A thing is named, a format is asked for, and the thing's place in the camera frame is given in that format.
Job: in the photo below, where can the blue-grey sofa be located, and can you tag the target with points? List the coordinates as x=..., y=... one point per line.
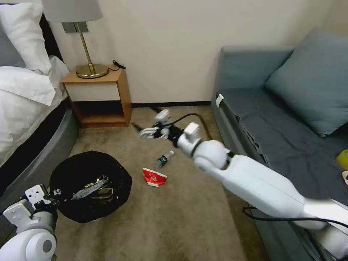
x=272, y=130

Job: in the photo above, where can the white duvet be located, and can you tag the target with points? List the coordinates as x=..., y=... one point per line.
x=21, y=106

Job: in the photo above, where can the crumpled gold wrapper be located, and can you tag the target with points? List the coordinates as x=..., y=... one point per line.
x=104, y=193

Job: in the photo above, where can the grey pillow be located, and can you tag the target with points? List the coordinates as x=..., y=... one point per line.
x=8, y=51

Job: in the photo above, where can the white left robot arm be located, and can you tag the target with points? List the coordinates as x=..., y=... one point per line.
x=30, y=233

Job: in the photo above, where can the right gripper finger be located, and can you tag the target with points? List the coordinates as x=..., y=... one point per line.
x=148, y=132
x=162, y=115

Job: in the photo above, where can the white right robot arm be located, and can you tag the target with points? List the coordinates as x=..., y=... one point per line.
x=252, y=182

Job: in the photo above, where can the pale pink flat object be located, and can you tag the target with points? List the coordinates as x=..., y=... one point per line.
x=345, y=177

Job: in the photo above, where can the black headboard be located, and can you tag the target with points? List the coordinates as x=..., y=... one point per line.
x=51, y=40

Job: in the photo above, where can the brass table lamp grey shade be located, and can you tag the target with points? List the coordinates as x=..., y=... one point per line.
x=70, y=9

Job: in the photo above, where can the clear plastic bottle green label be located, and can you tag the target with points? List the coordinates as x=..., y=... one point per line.
x=164, y=159

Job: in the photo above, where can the blue-grey sofa cushion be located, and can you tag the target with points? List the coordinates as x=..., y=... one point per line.
x=312, y=87

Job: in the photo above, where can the crumpled silver wrapper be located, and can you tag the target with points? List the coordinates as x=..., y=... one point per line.
x=89, y=187

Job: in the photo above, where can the white sofa tag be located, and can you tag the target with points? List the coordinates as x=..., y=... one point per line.
x=219, y=100

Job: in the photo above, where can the crushed red paper bowl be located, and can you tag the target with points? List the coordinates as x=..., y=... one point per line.
x=153, y=178

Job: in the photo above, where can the white pillow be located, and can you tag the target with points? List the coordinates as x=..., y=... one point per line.
x=24, y=35

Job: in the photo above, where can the wooden nightstand white drawer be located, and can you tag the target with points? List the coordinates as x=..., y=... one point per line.
x=92, y=92

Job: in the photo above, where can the yellow-green round object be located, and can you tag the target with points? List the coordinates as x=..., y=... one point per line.
x=343, y=160

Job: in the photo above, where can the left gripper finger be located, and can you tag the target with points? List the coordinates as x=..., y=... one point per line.
x=56, y=193

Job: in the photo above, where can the black trash bin with bag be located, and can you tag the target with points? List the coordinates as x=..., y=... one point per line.
x=81, y=165

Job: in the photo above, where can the grey bed base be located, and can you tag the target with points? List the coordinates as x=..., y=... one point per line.
x=40, y=146

